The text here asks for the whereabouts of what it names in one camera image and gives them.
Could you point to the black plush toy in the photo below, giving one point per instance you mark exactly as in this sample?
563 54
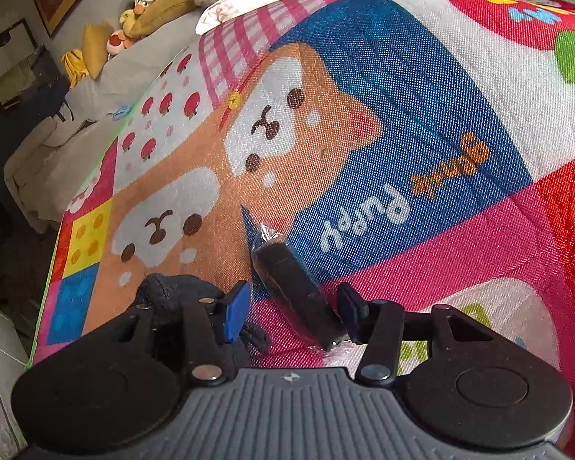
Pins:
169 294

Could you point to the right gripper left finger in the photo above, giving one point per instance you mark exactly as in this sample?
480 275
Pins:
214 348

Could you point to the small stuffed toys on sofa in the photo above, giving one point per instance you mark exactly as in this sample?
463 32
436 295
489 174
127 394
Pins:
101 42

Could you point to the black bar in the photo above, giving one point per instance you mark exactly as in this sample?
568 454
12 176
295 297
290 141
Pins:
289 285

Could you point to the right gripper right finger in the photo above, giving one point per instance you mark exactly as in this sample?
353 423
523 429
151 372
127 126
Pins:
377 324

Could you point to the colourful cartoon play mat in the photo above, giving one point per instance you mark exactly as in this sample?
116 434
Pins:
421 150

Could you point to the yellow cushion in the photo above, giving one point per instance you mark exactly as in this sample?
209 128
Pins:
163 9

